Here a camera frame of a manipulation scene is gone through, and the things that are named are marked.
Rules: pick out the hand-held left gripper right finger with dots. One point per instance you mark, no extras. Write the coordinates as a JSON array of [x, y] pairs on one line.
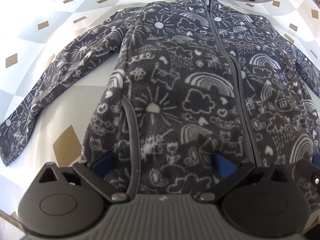
[[222, 164]]

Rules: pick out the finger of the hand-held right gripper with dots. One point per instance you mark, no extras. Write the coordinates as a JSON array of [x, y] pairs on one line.
[[310, 175]]

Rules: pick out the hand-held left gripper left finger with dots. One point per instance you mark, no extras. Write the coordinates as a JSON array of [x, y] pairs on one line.
[[103, 162]]

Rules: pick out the grey doodle-print fleece jacket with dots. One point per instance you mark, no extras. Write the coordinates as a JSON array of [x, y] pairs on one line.
[[187, 80]]

